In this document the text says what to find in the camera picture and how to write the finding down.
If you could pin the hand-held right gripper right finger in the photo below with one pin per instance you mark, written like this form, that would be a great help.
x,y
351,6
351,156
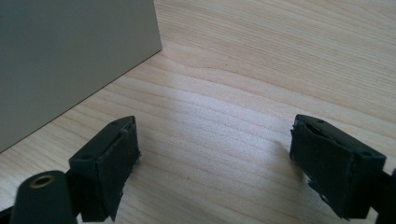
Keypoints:
x,y
333,161

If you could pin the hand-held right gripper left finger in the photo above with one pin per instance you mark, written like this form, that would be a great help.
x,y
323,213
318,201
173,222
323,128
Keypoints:
x,y
106,161

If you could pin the grey metal expandable rack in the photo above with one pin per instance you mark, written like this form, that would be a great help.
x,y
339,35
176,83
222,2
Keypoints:
x,y
62,62

